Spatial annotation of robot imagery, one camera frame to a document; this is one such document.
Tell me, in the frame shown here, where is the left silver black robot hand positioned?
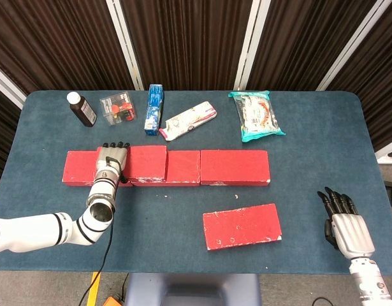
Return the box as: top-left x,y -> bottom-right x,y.
96,142 -> 131,171

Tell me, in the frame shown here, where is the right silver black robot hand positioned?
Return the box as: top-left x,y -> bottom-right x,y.
317,186 -> 376,258

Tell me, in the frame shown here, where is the red brick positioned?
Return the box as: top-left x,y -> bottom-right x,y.
199,149 -> 272,187
96,145 -> 168,183
202,203 -> 283,251
62,150 -> 134,187
131,150 -> 202,187

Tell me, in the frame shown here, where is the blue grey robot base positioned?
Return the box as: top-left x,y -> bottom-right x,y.
124,273 -> 262,306

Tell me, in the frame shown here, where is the clear plastic toy box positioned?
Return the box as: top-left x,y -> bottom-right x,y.
99,91 -> 138,127

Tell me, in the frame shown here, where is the brown bottle white cap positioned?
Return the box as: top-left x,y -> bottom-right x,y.
66,91 -> 98,128

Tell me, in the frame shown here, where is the blue toothpaste box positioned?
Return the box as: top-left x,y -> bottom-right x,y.
143,84 -> 165,137

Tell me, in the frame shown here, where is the white pink carton box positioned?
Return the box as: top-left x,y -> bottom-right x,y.
159,101 -> 218,142

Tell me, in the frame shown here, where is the dark brown pleated curtain panel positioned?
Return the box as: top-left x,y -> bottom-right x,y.
119,0 -> 254,92
246,0 -> 386,92
326,0 -> 392,153
0,0 -> 136,95
0,84 -> 23,186

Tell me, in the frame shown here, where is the yellow floor tape strip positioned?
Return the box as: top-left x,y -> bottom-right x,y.
86,272 -> 102,306

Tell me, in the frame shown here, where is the orange floor object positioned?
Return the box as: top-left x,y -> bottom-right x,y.
101,295 -> 126,306

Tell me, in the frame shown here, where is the teal snack packet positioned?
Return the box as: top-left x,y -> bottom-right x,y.
228,90 -> 286,143

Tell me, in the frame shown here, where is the black floor cable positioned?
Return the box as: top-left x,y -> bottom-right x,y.
120,273 -> 130,303
312,296 -> 336,306

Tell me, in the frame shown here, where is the white partition frame post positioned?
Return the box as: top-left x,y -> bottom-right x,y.
316,0 -> 392,92
233,0 -> 272,91
0,60 -> 27,101
375,145 -> 392,160
105,0 -> 145,91

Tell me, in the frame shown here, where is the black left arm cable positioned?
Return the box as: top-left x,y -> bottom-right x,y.
78,155 -> 128,306

